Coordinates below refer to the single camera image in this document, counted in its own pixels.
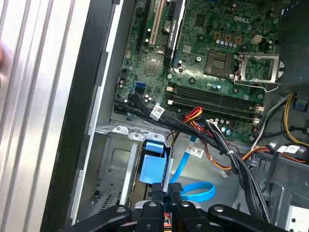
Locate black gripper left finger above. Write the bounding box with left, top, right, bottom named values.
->
left=64, top=183, right=166, bottom=232

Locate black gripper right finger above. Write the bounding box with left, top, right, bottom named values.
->
left=168, top=183, right=289, bottom=232

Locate hard disk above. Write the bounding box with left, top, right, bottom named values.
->
left=129, top=139, right=173, bottom=202

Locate metal disk bay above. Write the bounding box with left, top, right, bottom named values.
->
left=94, top=125, right=174, bottom=218

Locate black RAM slot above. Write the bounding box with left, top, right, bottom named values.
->
left=172, top=91, right=261, bottom=119
left=166, top=98, right=263, bottom=125
left=172, top=79, right=263, bottom=106
left=166, top=85, right=265, bottom=113

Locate white expansion slot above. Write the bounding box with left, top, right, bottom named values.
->
left=148, top=0, right=167, bottom=49

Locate black expansion slot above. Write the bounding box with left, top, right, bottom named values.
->
left=135, top=0, right=152, bottom=53

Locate person hand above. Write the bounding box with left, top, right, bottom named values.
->
left=0, top=43, right=6, bottom=71

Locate metal drive cage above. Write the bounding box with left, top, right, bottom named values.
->
left=251, top=141, right=309, bottom=232

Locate black open PC case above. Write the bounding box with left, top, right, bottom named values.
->
left=40, top=0, right=309, bottom=232

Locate square dark chipset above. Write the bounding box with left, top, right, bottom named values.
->
left=144, top=60, right=159, bottom=75

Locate CPU socket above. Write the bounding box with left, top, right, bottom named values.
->
left=204, top=51, right=234, bottom=79

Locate green motherboard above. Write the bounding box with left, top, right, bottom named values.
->
left=113, top=0, right=283, bottom=144

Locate black graphics card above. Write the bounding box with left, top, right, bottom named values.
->
left=163, top=0, right=187, bottom=69

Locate white square power connector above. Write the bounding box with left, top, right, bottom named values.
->
left=251, top=34, right=263, bottom=46

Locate grey power supply unit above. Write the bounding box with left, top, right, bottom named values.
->
left=275, top=0, right=309, bottom=88

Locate blue flat data wire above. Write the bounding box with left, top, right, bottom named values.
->
left=169, top=136, right=217, bottom=202

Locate black power wire bundle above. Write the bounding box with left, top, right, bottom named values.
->
left=114, top=93, right=271, bottom=223

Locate red orange wire bundle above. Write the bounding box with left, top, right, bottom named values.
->
left=182, top=107, right=273, bottom=170

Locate yellow wire bundle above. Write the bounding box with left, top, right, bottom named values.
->
left=283, top=93, right=309, bottom=146

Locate thin wire locking lever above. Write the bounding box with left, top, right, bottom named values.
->
left=233, top=81, right=283, bottom=93

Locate metal socket cover frame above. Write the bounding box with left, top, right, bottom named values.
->
left=233, top=52, right=284, bottom=86

